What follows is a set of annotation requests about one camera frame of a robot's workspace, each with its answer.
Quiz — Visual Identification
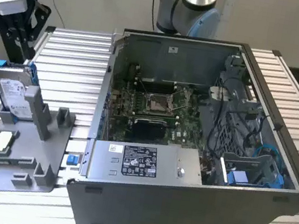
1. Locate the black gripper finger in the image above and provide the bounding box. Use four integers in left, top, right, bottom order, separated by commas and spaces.
20, 1, 54, 62
0, 14, 34, 58

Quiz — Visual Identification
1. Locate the hard disk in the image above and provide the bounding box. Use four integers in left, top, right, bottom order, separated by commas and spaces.
0, 56, 45, 128

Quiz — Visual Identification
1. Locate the grey disk bay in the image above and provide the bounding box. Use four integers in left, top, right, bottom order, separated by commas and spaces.
216, 147, 293, 197

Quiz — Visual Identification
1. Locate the grey parts rack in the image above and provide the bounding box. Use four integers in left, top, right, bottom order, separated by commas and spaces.
0, 79, 82, 208

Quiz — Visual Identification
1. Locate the silver CPU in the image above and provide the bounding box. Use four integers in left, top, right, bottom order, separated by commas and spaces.
0, 130, 17, 155

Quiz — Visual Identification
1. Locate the blue case latch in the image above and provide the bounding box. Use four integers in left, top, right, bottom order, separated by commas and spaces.
67, 154, 80, 167

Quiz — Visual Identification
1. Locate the CPU socket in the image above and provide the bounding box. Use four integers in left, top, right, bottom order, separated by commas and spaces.
143, 91, 176, 117

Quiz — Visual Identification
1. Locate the black graphics card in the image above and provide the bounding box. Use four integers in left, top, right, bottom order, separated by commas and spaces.
130, 116, 169, 145

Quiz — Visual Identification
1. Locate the green motherboard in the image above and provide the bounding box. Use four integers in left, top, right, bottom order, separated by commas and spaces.
101, 74, 214, 156

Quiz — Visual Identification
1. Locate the silver power supply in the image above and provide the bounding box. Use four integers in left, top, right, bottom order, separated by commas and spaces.
85, 133, 208, 197

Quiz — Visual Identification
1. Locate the open black PC case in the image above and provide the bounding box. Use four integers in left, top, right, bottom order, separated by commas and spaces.
59, 18, 299, 224

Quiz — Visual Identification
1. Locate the grey metal drive cage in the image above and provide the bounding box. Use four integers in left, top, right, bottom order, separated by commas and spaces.
197, 52, 276, 165

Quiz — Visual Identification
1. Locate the blue connector block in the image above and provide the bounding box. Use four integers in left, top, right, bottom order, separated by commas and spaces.
226, 170, 249, 189

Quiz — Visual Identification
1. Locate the blue bay clip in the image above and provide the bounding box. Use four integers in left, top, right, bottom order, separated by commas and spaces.
276, 167, 291, 191

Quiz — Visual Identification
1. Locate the thin black wall cable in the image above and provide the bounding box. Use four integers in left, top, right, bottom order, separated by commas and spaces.
44, 0, 71, 29

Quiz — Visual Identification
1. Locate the long black wire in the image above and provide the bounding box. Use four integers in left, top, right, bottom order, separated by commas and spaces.
204, 74, 247, 161

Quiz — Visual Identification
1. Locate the black wire with connector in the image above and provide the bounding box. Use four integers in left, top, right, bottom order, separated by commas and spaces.
241, 107, 271, 151

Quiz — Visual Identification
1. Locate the blue wire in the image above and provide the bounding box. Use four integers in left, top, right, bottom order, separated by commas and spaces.
252, 141, 284, 172

